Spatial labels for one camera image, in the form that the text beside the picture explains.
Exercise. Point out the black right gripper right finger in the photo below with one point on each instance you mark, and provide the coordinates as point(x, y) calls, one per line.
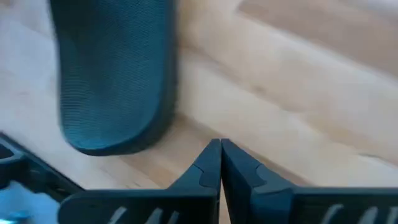
point(264, 205)

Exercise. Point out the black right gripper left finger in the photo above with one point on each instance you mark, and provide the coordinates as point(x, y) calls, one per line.
point(186, 205)

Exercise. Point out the black rubber slide sandal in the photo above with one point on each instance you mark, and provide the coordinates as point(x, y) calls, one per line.
point(115, 77)

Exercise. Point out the black aluminium rig frame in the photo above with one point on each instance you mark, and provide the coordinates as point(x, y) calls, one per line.
point(37, 174)

